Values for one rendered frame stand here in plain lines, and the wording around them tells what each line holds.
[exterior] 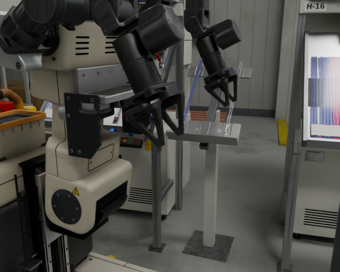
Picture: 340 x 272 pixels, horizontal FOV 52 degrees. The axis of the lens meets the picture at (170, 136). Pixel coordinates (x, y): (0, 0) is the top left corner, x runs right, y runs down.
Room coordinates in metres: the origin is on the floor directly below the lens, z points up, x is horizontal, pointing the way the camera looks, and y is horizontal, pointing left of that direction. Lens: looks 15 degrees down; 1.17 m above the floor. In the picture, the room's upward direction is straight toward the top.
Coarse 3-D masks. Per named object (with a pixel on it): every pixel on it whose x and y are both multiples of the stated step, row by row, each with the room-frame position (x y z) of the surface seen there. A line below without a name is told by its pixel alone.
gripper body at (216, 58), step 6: (210, 54) 1.02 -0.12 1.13; (216, 54) 1.02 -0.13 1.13; (204, 60) 1.03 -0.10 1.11; (210, 60) 1.02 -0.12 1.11; (216, 60) 1.01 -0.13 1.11; (222, 60) 1.02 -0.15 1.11; (210, 66) 1.02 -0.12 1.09; (216, 66) 1.01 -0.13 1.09; (222, 66) 1.01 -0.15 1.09; (210, 72) 1.02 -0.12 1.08; (216, 72) 0.98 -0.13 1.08; (222, 72) 0.98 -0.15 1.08; (204, 78) 1.00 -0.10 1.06
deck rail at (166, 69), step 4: (172, 48) 2.17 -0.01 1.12; (168, 52) 2.14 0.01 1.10; (172, 52) 2.17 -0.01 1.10; (168, 56) 2.12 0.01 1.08; (172, 56) 2.17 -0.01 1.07; (168, 60) 2.09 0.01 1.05; (172, 60) 2.17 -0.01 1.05; (168, 64) 2.09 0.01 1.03; (164, 68) 2.05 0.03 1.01; (168, 68) 2.09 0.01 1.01; (164, 72) 2.03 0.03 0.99; (168, 72) 2.09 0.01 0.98; (164, 76) 2.01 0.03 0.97; (164, 80) 2.01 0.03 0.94; (156, 100) 1.89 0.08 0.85; (160, 100) 1.93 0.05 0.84; (152, 124) 1.80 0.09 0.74; (148, 128) 1.76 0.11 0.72; (152, 128) 1.80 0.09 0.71; (152, 132) 1.79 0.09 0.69
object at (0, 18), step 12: (12, 12) 0.74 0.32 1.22; (24, 12) 0.72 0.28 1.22; (0, 24) 0.74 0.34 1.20; (12, 24) 0.72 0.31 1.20; (24, 24) 0.72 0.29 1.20; (36, 24) 0.73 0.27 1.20; (0, 36) 0.71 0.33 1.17; (12, 36) 0.73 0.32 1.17; (24, 36) 0.73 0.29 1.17; (36, 36) 0.74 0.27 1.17; (12, 48) 0.71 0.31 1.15; (24, 48) 0.74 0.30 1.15; (36, 48) 0.77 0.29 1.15; (48, 48) 0.80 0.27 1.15
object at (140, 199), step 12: (156, 132) 2.08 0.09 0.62; (144, 144) 2.10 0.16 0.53; (168, 144) 2.09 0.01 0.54; (120, 156) 2.15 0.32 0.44; (132, 156) 2.13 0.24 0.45; (144, 156) 2.10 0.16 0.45; (168, 156) 2.09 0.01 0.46; (132, 168) 2.13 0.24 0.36; (144, 168) 2.10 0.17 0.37; (168, 168) 2.09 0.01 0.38; (132, 180) 2.13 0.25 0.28; (144, 180) 2.10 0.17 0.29; (132, 192) 2.13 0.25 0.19; (144, 192) 2.10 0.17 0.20; (168, 192) 2.09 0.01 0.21; (132, 204) 2.13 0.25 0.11; (144, 204) 2.11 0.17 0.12; (168, 204) 2.09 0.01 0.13
